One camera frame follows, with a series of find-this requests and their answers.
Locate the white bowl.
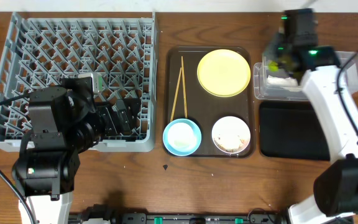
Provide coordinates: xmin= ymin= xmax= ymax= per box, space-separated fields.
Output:
xmin=211 ymin=116 xmax=251 ymax=154

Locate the dark brown serving tray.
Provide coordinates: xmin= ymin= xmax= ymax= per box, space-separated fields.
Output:
xmin=164 ymin=46 xmax=255 ymax=158

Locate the grey plastic dishwasher rack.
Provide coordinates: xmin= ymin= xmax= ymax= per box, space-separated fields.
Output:
xmin=0 ymin=13 xmax=158 ymax=152

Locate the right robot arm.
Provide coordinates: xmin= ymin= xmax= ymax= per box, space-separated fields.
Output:
xmin=265 ymin=8 xmax=358 ymax=223

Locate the light blue bowl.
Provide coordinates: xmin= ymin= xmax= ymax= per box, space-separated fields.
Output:
xmin=163 ymin=118 xmax=202 ymax=157

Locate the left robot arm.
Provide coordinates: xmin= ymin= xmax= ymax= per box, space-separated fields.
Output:
xmin=12 ymin=77 xmax=141 ymax=223

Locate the green snack wrapper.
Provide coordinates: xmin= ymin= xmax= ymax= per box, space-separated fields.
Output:
xmin=267 ymin=60 xmax=280 ymax=72

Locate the yellow round plate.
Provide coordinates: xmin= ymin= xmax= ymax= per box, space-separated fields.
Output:
xmin=197 ymin=49 xmax=250 ymax=98

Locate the small white cup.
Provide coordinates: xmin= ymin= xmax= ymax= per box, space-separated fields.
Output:
xmin=167 ymin=123 xmax=196 ymax=151

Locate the black waste tray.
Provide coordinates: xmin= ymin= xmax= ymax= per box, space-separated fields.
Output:
xmin=259 ymin=101 xmax=330 ymax=161

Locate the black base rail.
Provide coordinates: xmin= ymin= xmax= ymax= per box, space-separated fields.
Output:
xmin=68 ymin=205 xmax=289 ymax=224

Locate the clear plastic bin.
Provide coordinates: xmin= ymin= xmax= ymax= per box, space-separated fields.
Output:
xmin=253 ymin=55 xmax=358 ymax=101

